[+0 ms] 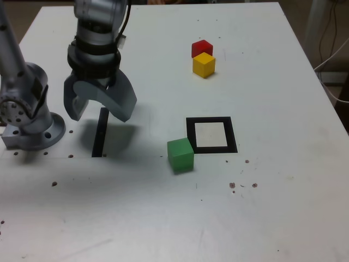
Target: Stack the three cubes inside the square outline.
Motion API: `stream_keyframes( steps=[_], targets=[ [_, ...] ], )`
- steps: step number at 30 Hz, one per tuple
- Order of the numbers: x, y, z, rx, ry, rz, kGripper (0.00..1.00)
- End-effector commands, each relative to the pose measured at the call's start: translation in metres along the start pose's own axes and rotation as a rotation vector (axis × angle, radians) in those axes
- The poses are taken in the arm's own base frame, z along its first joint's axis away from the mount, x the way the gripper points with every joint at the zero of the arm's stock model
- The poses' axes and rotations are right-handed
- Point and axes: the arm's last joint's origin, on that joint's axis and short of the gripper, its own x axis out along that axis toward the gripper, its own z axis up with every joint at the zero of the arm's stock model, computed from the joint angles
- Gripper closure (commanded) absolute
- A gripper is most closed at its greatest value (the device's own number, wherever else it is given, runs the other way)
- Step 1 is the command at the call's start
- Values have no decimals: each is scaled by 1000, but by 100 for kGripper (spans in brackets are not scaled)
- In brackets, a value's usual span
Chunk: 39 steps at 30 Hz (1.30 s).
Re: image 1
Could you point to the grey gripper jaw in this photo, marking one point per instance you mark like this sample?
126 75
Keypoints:
69 103
120 103

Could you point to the green cube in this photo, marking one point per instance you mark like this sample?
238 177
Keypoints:
180 155

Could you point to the yellow cube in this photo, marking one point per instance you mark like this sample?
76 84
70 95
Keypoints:
203 65

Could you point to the red cube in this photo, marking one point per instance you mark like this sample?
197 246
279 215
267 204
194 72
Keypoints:
200 47

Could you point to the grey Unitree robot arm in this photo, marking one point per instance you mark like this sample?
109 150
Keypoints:
27 82

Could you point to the black tape square outline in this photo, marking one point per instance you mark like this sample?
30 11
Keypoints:
215 149

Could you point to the black tape strip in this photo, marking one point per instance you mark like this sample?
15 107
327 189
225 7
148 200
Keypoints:
99 133

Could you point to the white background box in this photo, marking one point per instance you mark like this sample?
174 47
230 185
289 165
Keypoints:
335 77

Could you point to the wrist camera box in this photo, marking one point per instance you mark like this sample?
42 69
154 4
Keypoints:
122 42

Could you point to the white background post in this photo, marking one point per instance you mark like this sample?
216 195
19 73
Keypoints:
313 16

